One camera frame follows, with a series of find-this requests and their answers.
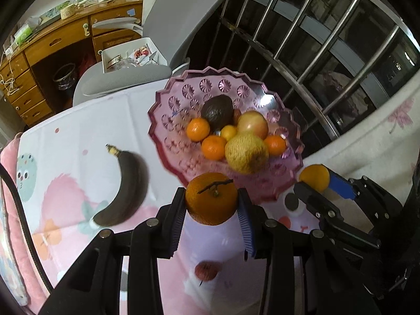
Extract blackened banana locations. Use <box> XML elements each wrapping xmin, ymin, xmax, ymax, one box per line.
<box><xmin>93</xmin><ymin>144</ymin><xmax>147</xmax><ymax>227</ymax></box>

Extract mandarin with stem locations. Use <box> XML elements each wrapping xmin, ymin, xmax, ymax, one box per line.
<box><xmin>185</xmin><ymin>172</ymin><xmax>238</xmax><ymax>226</ymax></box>

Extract large wrinkled orange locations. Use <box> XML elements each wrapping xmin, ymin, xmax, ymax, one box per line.
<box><xmin>264</xmin><ymin>135</ymin><xmax>287</xmax><ymax>157</ymax></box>

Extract yellow pear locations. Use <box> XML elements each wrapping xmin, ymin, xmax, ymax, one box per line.
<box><xmin>225</xmin><ymin>132</ymin><xmax>269</xmax><ymax>175</ymax></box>

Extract red apple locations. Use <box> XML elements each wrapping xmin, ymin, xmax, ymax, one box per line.
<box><xmin>237</xmin><ymin>111</ymin><xmax>268</xmax><ymax>139</ymax></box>

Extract small yellow orange front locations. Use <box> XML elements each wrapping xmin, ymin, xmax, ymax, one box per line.
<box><xmin>220</xmin><ymin>124</ymin><xmax>237</xmax><ymax>141</ymax></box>

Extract small yellow orange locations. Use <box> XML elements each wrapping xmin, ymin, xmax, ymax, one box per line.
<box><xmin>220</xmin><ymin>124</ymin><xmax>237</xmax><ymax>141</ymax></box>
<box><xmin>299</xmin><ymin>164</ymin><xmax>330</xmax><ymax>193</ymax></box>

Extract dark avocado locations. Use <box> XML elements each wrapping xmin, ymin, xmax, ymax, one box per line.
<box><xmin>201</xmin><ymin>94</ymin><xmax>234</xmax><ymax>132</ymax></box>

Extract small yellow orange back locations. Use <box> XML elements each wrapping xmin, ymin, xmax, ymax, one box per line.
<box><xmin>299</xmin><ymin>164</ymin><xmax>330</xmax><ymax>193</ymax></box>

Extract wrinkled red fruit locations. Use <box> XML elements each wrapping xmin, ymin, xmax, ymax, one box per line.
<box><xmin>233</xmin><ymin>109</ymin><xmax>242</xmax><ymax>127</ymax></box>

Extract red lychee centre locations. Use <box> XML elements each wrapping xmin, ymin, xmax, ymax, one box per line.
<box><xmin>194</xmin><ymin>261</ymin><xmax>221</xmax><ymax>282</ymax></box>

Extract white floral curtain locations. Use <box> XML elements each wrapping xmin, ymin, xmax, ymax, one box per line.
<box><xmin>303</xmin><ymin>73</ymin><xmax>420</xmax><ymax>203</ymax></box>

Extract cartoon printed tablecloth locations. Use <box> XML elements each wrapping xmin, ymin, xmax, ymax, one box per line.
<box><xmin>18</xmin><ymin>78</ymin><xmax>329</xmax><ymax>315</ymax></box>

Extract pink glass fruit bowl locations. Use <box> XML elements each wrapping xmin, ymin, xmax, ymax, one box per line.
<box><xmin>148</xmin><ymin>67</ymin><xmax>303</xmax><ymax>203</ymax></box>

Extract metal window bars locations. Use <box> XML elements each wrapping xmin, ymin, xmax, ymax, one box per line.
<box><xmin>187</xmin><ymin>0</ymin><xmax>419</xmax><ymax>156</ymax></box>

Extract black waste bin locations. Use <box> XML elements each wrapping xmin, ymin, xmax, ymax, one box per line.
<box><xmin>53</xmin><ymin>63</ymin><xmax>78</xmax><ymax>92</ymax></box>

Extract white tray on chair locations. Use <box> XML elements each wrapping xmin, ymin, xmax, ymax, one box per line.
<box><xmin>101</xmin><ymin>37</ymin><xmax>167</xmax><ymax>73</ymax></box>

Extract wooden desk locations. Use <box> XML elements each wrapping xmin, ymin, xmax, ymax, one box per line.
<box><xmin>1</xmin><ymin>0</ymin><xmax>142</xmax><ymax>127</ymax></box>

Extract grey office chair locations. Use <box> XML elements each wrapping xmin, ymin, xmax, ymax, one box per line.
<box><xmin>73</xmin><ymin>0</ymin><xmax>224</xmax><ymax>106</ymax></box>

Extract black cable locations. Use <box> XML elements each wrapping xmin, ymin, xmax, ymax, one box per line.
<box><xmin>0</xmin><ymin>161</ymin><xmax>55</xmax><ymax>292</ymax></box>

